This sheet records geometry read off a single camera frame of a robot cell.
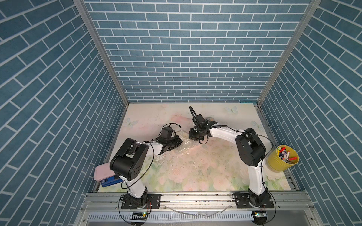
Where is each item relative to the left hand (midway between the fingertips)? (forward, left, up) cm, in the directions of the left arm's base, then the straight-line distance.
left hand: (185, 142), depth 95 cm
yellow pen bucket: (-16, -53, +12) cm, 57 cm away
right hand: (+3, -2, +1) cm, 4 cm away
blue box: (-26, +41, +2) cm, 48 cm away
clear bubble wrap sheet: (-8, +2, -2) cm, 9 cm away
